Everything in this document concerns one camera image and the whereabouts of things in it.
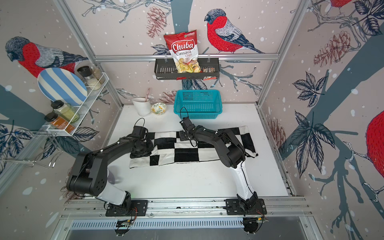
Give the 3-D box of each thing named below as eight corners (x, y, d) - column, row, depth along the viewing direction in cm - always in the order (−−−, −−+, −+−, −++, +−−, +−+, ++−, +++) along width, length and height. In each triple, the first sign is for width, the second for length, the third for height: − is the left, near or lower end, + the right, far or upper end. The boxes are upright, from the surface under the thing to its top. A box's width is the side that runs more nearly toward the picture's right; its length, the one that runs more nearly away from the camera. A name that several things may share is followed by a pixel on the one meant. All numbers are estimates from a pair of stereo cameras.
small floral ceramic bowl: (149, 111, 117) (148, 108, 114) (158, 103, 123) (157, 100, 120) (160, 116, 114) (159, 113, 111) (168, 108, 120) (167, 104, 117)
